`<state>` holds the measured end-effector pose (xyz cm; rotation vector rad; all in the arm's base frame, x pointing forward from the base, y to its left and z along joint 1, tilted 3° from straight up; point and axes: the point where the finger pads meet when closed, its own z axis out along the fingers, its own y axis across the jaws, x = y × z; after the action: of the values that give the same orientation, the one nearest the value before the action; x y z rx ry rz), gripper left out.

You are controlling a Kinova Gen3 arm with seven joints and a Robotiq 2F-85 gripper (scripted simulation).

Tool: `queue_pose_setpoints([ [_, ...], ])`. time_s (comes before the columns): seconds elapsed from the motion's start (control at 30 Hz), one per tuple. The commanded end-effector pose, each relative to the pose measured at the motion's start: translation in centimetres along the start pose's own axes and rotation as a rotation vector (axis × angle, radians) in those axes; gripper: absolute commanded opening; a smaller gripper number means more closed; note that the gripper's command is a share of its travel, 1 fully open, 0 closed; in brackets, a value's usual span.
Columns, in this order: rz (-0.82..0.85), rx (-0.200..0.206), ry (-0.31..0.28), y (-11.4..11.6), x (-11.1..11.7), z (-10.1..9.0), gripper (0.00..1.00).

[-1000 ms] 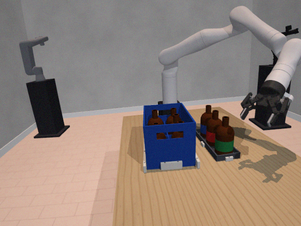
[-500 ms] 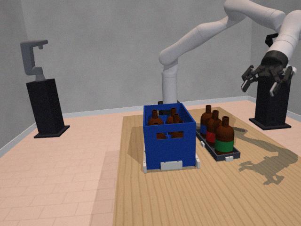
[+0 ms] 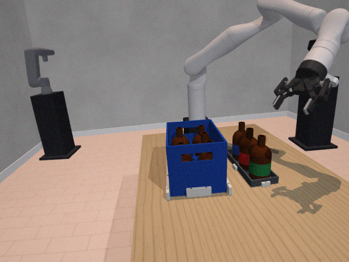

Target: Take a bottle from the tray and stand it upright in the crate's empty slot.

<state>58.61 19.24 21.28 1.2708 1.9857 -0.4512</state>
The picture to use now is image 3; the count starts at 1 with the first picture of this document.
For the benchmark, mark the blue crate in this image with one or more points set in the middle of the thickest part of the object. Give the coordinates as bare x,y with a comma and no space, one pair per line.
196,173

